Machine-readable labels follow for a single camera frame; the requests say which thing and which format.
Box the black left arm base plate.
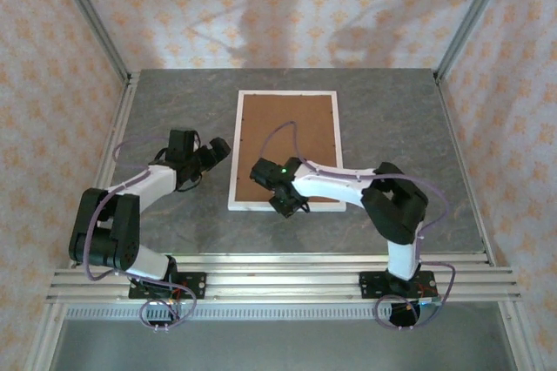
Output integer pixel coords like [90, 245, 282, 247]
[129, 272, 207, 300]

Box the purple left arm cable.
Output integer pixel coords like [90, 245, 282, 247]
[84, 138, 196, 334]

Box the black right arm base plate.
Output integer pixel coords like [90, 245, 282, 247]
[357, 270, 438, 300]

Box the aluminium leg profile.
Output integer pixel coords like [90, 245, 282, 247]
[498, 300, 545, 371]
[25, 300, 66, 371]

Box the aluminium table edge rail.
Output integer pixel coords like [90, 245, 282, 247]
[71, 252, 495, 268]

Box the aluminium upright post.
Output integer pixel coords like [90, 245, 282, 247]
[46, 0, 132, 81]
[434, 0, 519, 81]

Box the grey slotted cable duct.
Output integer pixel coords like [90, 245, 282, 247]
[64, 304, 501, 320]

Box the aluminium side rail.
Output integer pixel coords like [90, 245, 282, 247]
[71, 72, 141, 267]
[433, 72, 497, 266]

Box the wide aluminium mounting rail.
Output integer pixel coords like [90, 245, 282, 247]
[45, 266, 523, 305]

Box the white picture frame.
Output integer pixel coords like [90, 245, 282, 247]
[227, 90, 348, 214]

